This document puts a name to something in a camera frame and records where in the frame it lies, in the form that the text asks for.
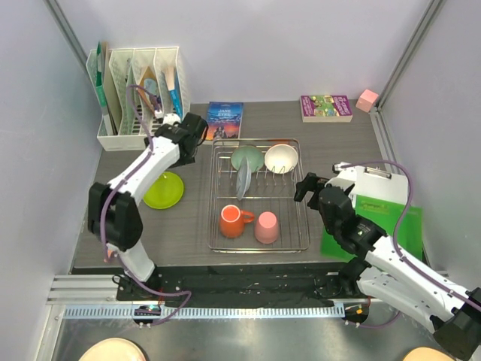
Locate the pink plastic cup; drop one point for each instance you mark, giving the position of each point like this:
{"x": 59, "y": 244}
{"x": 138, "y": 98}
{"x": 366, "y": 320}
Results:
{"x": 267, "y": 228}

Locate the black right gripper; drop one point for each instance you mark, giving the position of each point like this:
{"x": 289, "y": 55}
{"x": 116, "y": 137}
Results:
{"x": 309, "y": 183}

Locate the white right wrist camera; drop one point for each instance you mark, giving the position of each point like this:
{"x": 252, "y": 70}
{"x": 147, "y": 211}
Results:
{"x": 344, "y": 177}

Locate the lime green plate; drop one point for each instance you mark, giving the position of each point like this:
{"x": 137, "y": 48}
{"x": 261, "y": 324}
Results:
{"x": 166, "y": 191}

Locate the orange mug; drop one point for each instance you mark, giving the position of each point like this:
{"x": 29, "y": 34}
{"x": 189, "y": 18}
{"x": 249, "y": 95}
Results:
{"x": 232, "y": 221}

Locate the colourful children's book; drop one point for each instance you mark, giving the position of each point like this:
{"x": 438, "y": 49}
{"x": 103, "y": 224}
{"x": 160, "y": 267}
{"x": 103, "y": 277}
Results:
{"x": 148, "y": 92}

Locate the blue spine book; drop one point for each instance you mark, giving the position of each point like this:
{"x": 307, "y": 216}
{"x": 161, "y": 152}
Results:
{"x": 172, "y": 84}

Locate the metal wire dish rack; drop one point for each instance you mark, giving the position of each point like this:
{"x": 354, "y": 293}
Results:
{"x": 267, "y": 192}

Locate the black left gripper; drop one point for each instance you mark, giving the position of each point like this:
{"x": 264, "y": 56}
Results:
{"x": 183, "y": 162}

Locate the pink cube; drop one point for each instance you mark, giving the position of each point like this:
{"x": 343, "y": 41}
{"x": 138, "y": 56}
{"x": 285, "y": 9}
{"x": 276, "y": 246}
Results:
{"x": 366, "y": 100}

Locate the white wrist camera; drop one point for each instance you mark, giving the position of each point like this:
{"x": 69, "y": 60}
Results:
{"x": 344, "y": 177}
{"x": 161, "y": 118}

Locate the mint green bowl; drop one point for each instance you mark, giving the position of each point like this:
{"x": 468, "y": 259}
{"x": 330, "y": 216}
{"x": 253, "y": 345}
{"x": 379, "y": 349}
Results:
{"x": 253, "y": 155}

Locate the white orange bowl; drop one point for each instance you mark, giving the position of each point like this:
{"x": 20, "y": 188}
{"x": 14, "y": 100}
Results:
{"x": 281, "y": 158}

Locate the white clipboard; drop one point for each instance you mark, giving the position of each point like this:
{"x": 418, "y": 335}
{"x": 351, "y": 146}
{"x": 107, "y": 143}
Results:
{"x": 380, "y": 185}

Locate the white file organizer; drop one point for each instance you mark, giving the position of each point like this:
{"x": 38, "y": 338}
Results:
{"x": 120, "y": 106}

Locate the purple puzzle book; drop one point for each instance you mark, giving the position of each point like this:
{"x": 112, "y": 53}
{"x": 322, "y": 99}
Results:
{"x": 325, "y": 109}

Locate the light blue plate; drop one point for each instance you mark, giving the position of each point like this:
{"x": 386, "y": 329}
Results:
{"x": 243, "y": 178}

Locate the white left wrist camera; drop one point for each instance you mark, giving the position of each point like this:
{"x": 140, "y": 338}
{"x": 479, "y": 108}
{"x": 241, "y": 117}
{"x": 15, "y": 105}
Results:
{"x": 161, "y": 118}

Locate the teal folder in organizer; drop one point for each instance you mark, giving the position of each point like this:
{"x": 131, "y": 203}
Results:
{"x": 99, "y": 86}

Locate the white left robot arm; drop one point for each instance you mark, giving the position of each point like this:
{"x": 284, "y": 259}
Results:
{"x": 113, "y": 215}

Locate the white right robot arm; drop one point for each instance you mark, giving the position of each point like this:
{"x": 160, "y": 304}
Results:
{"x": 383, "y": 269}

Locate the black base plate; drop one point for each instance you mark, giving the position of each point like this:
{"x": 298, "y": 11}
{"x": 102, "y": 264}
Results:
{"x": 212, "y": 283}

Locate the Jane Eyre book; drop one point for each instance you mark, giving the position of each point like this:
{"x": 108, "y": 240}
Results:
{"x": 224, "y": 120}

